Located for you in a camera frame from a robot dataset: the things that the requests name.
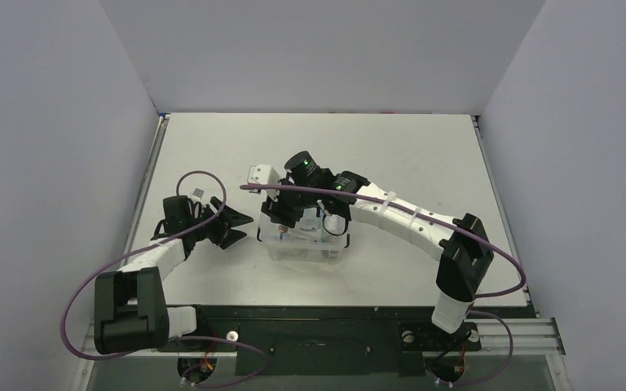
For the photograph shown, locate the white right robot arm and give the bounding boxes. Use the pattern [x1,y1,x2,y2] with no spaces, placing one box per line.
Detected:
[247,151,494,348]

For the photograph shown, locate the blue white wipe packets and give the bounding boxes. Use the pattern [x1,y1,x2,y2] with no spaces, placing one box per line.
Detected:
[290,227,322,243]

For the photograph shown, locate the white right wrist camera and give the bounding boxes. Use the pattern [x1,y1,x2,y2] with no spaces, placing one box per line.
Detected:
[246,165,282,200]

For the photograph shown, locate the clear plastic box lid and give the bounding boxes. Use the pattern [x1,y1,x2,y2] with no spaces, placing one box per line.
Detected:
[256,208,350,251]

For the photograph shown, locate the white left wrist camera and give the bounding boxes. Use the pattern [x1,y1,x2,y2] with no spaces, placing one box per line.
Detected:
[189,188,205,204]

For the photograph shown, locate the clear plastic medicine box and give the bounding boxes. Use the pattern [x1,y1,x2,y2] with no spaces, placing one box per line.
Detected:
[257,209,350,263]

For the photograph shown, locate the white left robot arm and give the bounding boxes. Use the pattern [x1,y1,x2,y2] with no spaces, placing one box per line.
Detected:
[94,195,253,355]

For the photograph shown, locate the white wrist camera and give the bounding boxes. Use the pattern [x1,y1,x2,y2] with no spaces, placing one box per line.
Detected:
[246,165,282,200]
[189,188,205,204]

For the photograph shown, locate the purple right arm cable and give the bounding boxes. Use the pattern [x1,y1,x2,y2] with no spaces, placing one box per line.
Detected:
[240,183,527,388]

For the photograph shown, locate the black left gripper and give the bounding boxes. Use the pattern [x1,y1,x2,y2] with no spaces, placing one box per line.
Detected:
[187,199,253,248]

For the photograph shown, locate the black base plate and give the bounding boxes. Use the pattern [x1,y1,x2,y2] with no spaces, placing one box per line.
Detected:
[102,305,538,377]

